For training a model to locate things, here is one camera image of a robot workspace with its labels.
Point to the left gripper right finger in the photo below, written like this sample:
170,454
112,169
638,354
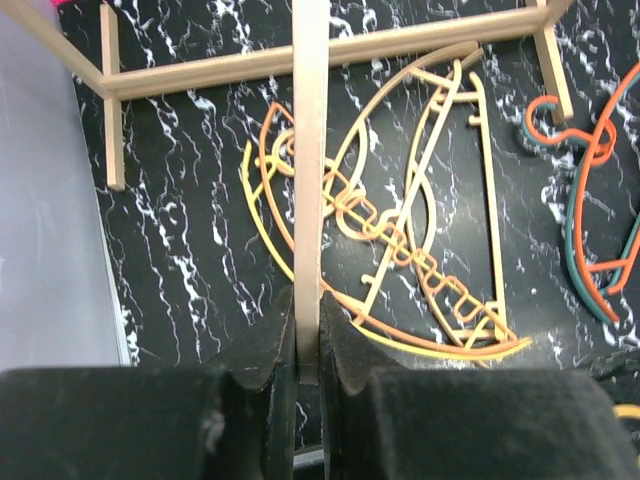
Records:
382,420

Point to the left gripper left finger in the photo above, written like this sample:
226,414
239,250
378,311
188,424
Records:
230,418

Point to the beige plastic hanger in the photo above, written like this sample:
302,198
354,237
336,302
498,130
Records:
306,190

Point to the orange plastic curved hanger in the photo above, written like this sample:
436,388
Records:
449,70

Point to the yellow plastic hanger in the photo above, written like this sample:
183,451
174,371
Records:
627,411

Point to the pink tape strip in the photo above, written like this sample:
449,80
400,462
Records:
60,2

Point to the wooden garment rack frame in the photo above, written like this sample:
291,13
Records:
536,19

